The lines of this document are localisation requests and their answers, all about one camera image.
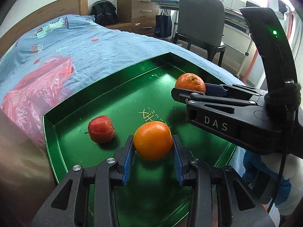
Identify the blue patterned bed cover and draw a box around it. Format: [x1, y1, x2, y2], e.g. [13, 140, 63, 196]
[1, 14, 243, 98]

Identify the dark blue tote bag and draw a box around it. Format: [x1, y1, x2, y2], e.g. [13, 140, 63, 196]
[154, 9, 172, 38]

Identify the grey chair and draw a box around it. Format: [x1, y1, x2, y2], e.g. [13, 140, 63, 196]
[173, 0, 226, 66]

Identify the wooden headboard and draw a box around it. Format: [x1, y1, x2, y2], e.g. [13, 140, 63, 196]
[1, 0, 88, 56]

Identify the pink plastic sheet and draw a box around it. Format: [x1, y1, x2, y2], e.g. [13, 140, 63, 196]
[1, 57, 74, 145]

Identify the green metal tray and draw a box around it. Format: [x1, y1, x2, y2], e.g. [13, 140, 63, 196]
[44, 53, 236, 226]

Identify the black backpack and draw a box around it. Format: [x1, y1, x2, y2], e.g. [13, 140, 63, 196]
[90, 0, 118, 26]

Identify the mandarin front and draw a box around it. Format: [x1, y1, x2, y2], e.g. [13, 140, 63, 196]
[175, 73, 206, 93]

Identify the red apple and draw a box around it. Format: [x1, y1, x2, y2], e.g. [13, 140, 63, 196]
[85, 115, 116, 144]

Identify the wooden drawer cabinet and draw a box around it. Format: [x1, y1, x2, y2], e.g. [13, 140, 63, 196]
[117, 0, 159, 36]

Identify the desk with shelf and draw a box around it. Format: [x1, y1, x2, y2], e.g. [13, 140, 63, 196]
[151, 0, 261, 79]

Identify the low wooden nightstand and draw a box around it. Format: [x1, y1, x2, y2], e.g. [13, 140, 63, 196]
[105, 22, 133, 32]

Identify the black steel electric kettle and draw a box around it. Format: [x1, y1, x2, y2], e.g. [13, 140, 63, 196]
[1, 112, 55, 226]

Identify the smooth orange front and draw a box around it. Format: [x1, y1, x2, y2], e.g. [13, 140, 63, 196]
[133, 121, 173, 161]

